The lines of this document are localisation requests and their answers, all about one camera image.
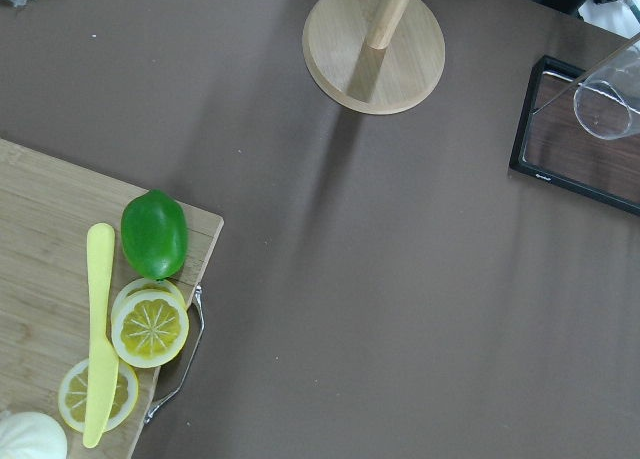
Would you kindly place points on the back lemon slice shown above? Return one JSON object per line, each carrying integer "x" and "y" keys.
{"x": 143, "y": 284}

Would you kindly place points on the front lemon slice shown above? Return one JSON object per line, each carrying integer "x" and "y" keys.
{"x": 149, "y": 328}

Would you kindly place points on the clear glass cup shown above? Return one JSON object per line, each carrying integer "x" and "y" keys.
{"x": 606, "y": 102}

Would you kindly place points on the yellow plastic knife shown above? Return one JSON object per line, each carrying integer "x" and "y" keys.
{"x": 103, "y": 360}

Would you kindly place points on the white steamed bun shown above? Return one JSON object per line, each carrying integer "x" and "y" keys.
{"x": 31, "y": 435}

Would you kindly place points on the green lime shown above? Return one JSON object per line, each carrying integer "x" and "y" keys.
{"x": 154, "y": 235}

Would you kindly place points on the black framed wooden tray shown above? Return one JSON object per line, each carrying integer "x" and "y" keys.
{"x": 551, "y": 145}

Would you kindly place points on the wooden cutting board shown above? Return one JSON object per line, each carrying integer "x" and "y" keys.
{"x": 47, "y": 207}

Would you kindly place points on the wooden mug tree stand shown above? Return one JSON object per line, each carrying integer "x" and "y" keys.
{"x": 376, "y": 57}

